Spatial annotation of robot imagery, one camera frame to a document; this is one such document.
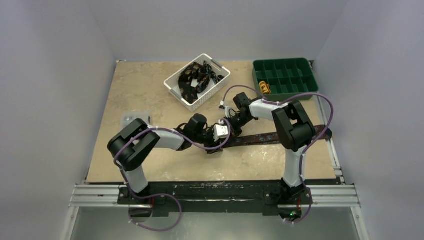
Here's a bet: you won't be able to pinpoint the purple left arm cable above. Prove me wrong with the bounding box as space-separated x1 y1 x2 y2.
113 117 233 200

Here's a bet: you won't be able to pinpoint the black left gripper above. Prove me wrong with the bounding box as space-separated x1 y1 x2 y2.
192 124 223 154

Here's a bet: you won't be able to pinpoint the white perforated plastic basket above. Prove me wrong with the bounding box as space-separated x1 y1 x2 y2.
163 53 231 112

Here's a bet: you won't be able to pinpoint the maroon blue floral tie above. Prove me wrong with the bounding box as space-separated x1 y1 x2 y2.
222 124 333 149

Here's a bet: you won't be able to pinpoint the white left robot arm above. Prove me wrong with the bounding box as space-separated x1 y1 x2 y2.
107 114 232 205

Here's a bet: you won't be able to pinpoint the green compartment tray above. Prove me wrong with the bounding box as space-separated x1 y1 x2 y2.
252 58 320 102

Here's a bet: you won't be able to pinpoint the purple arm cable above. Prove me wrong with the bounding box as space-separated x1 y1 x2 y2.
113 117 233 200
221 85 335 225

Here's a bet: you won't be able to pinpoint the rolled orange tie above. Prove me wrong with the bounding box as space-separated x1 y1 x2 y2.
258 80 272 95

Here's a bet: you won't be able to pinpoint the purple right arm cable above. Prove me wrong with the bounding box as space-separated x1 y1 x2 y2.
221 85 335 225

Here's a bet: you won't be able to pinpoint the clear plastic screw box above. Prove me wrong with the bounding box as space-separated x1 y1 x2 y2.
119 111 151 130

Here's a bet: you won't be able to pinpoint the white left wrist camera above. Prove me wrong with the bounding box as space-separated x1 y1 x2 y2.
213 119 230 141

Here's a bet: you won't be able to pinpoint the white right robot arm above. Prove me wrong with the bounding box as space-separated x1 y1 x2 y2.
222 92 316 204

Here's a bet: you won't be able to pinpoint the aluminium frame rail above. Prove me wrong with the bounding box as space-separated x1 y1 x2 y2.
68 59 371 240

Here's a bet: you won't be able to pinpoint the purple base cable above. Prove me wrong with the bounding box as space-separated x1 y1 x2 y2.
127 193 183 232

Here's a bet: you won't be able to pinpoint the dark ties in basket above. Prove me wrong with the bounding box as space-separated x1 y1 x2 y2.
177 61 225 104

